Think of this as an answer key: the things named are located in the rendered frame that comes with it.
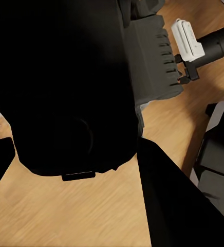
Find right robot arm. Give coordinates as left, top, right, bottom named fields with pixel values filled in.
left=171, top=19, right=224, bottom=85

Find digital camera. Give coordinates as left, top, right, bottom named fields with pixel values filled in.
left=0, top=0, right=140, bottom=181

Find camera tripod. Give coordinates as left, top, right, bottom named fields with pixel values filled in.
left=124, top=0, right=183, bottom=137

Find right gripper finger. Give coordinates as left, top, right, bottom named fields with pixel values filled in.
left=174, top=54, right=185, bottom=65
left=177, top=68, right=191, bottom=85

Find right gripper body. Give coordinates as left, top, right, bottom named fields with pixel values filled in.
left=185, top=31, right=223, bottom=81

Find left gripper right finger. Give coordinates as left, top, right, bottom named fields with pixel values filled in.
left=136, top=137, right=224, bottom=247

